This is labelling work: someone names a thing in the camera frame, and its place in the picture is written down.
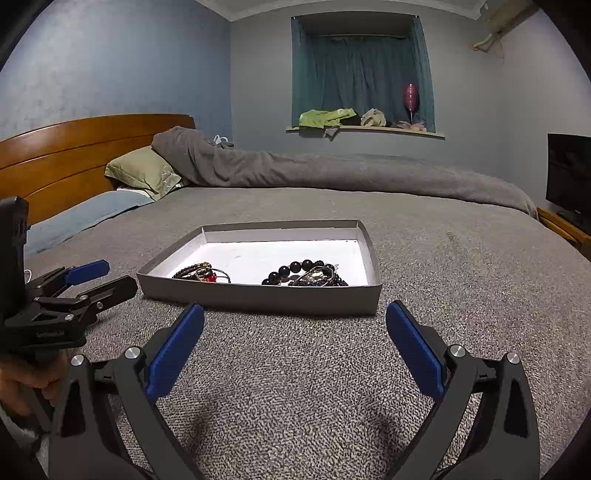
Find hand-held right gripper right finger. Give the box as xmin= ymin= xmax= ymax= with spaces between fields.
xmin=383 ymin=300 xmax=541 ymax=480

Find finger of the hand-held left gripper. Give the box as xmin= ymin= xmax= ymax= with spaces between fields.
xmin=28 ymin=259 xmax=110 ymax=301
xmin=32 ymin=275 xmax=139 ymax=324

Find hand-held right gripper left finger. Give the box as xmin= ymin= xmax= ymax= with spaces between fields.
xmin=48 ymin=302 xmax=206 ymax=480

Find dark red bead necklace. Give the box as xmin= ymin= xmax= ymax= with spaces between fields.
xmin=172 ymin=263 xmax=213 ymax=280

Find brown and red bracelets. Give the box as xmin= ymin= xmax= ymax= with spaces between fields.
xmin=194 ymin=265 xmax=232 ymax=284

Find grey cardboard box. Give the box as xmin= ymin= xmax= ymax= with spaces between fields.
xmin=136 ymin=219 xmax=383 ymax=317

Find black large bead bracelet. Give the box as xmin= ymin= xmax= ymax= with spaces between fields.
xmin=262 ymin=260 xmax=326 ymax=285

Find person's left hand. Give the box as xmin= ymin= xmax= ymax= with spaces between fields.
xmin=0 ymin=357 xmax=69 ymax=418

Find blue pillow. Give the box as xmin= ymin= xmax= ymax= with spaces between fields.
xmin=23 ymin=190 xmax=155 ymax=257

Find grey bed cover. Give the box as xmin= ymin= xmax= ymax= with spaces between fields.
xmin=23 ymin=187 xmax=591 ymax=480

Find green pillow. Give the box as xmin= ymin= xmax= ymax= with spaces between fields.
xmin=105 ymin=146 xmax=186 ymax=201

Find wooden headboard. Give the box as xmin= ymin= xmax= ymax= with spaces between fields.
xmin=0 ymin=114 xmax=197 ymax=227

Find wooden television stand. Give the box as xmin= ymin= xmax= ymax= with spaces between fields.
xmin=537 ymin=207 xmax=591 ymax=259

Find grey duvet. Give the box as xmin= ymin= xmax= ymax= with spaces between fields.
xmin=151 ymin=126 xmax=539 ymax=220

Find window sill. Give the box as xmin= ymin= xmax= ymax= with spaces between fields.
xmin=286 ymin=124 xmax=446 ymax=140

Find black television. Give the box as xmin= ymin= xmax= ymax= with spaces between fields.
xmin=546 ymin=133 xmax=591 ymax=217

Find green cloth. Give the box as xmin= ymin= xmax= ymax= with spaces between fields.
xmin=298 ymin=108 xmax=358 ymax=129

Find pink wine glass balloon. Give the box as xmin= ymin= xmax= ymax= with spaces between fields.
xmin=403 ymin=83 xmax=420 ymax=125

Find teal curtain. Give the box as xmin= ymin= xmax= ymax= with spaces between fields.
xmin=291 ymin=16 xmax=436 ymax=132

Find white air conditioner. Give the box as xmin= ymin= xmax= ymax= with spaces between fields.
xmin=471 ymin=0 xmax=543 ymax=49

